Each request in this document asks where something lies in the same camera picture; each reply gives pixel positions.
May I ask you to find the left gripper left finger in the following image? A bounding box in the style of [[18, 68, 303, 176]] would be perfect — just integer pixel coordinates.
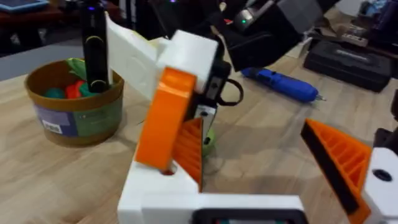
[[117, 161, 200, 224]]

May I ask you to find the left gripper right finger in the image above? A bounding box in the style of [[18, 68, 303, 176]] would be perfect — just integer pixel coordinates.
[[300, 118, 398, 224]]

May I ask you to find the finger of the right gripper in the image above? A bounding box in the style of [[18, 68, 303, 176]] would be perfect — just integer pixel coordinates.
[[193, 75, 225, 147]]

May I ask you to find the orange ribbed wedge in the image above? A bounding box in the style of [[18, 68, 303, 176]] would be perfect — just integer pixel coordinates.
[[172, 117, 205, 192]]

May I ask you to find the blue electric screwdriver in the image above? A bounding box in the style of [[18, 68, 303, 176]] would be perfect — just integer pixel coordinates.
[[241, 67, 327, 104]]

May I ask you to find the green disc with holes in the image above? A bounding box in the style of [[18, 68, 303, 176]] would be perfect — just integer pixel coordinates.
[[201, 128, 216, 158]]

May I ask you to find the brown tub with toys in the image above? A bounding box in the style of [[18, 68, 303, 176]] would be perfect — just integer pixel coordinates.
[[24, 57, 125, 147]]

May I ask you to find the black tool case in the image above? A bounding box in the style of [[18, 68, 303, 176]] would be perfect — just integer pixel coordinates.
[[303, 40, 393, 93]]

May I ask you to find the black cable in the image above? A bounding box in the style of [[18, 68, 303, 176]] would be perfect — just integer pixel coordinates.
[[216, 78, 245, 107]]

